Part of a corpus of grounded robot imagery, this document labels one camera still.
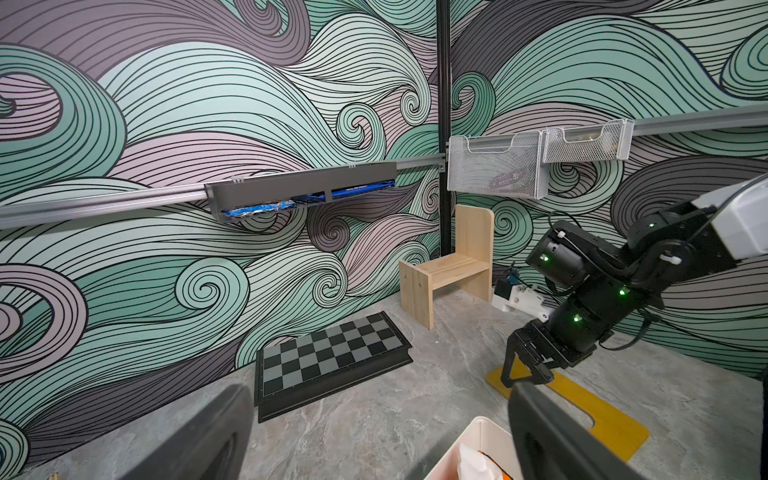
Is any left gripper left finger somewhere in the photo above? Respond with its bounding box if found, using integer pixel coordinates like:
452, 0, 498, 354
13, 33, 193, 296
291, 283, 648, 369
123, 385, 254, 480

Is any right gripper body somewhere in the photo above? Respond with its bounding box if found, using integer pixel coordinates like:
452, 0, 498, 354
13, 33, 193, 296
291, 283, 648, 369
507, 319, 594, 370

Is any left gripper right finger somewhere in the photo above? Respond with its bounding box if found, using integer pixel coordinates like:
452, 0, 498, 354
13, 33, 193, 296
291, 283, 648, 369
508, 382, 641, 480

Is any white tissue box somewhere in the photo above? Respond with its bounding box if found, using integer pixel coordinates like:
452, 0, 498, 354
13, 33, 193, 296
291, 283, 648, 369
425, 416, 523, 479

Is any yellow bamboo lid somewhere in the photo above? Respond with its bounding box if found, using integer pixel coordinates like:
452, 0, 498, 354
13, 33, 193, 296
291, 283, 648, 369
484, 358, 651, 463

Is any orange tissue pack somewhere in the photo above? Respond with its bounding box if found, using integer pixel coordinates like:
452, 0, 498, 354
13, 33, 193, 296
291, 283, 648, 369
457, 444, 512, 480

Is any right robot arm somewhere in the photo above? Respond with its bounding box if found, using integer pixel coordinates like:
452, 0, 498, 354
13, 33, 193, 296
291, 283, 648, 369
500, 175, 767, 388

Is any small wooden chair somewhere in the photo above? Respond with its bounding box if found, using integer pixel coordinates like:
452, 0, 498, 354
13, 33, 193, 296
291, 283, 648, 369
399, 205, 495, 330

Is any black chessboard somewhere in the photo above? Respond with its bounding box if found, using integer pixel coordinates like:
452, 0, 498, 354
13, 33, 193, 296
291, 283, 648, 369
254, 312, 412, 423

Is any blue object in basket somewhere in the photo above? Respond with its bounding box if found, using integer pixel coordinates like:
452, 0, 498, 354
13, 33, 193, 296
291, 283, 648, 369
221, 180, 396, 219

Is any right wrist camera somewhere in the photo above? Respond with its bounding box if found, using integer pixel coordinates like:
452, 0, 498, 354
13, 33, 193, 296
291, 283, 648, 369
491, 267, 553, 322

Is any clear plastic wall bin large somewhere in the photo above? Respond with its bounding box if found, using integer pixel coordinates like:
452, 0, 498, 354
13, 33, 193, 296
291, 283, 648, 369
447, 130, 549, 200

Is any clear plastic wall bin small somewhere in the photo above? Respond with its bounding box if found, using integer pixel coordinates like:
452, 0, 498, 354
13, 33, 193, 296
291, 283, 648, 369
543, 119, 635, 164

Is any black wall shelf basket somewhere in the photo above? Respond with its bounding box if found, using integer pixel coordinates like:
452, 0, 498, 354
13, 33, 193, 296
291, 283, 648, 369
205, 162, 398, 223

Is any aluminium wall rail right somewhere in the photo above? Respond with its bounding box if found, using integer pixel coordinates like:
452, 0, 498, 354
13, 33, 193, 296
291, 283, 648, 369
633, 104, 767, 136

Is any aluminium wall rail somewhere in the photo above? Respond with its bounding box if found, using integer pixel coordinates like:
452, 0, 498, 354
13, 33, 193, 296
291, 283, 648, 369
633, 104, 767, 136
1, 154, 446, 229

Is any aluminium wall rail back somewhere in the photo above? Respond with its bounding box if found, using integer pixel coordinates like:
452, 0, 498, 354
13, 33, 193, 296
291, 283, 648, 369
1, 154, 446, 229

